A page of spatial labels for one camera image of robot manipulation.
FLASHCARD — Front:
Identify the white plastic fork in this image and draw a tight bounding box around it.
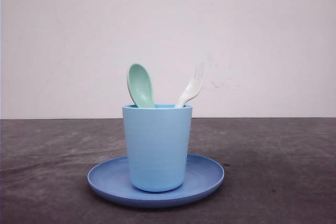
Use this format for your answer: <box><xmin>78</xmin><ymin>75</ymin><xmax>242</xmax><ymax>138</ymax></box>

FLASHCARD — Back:
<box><xmin>174</xmin><ymin>62</ymin><xmax>205</xmax><ymax>108</ymax></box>

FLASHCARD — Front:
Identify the mint green plastic spoon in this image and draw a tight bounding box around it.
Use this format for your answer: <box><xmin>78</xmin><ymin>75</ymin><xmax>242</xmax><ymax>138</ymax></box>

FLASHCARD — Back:
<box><xmin>127</xmin><ymin>63</ymin><xmax>155</xmax><ymax>108</ymax></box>

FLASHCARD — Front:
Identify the light blue plastic cup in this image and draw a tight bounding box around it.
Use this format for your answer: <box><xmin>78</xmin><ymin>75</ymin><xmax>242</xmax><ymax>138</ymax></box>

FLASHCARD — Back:
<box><xmin>122</xmin><ymin>104</ymin><xmax>193</xmax><ymax>181</ymax></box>

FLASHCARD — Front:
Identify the blue plastic plate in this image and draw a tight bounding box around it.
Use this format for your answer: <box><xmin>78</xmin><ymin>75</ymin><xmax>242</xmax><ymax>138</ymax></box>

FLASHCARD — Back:
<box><xmin>87</xmin><ymin>154</ymin><xmax>225</xmax><ymax>208</ymax></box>

